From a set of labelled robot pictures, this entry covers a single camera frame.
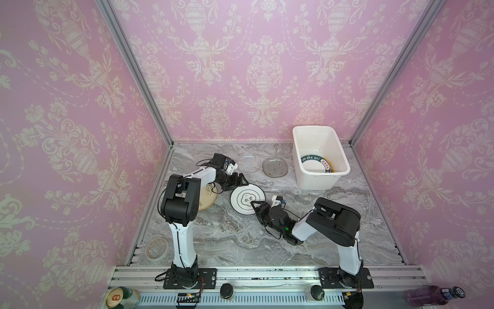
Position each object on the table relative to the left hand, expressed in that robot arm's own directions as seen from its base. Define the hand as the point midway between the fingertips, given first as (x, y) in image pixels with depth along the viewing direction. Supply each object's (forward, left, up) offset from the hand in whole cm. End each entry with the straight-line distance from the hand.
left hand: (243, 186), depth 98 cm
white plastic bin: (+26, -46, +8) cm, 53 cm away
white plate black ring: (-5, 0, -3) cm, 6 cm away
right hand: (-12, -4, +1) cm, 12 cm away
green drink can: (-48, +37, +7) cm, 61 cm away
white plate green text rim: (+15, -40, +1) cm, 43 cm away
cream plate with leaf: (-4, +17, -3) cm, 18 cm away
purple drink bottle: (-46, -65, +5) cm, 80 cm away
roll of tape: (-29, +37, -5) cm, 47 cm away
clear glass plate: (+15, -18, -3) cm, 23 cm away
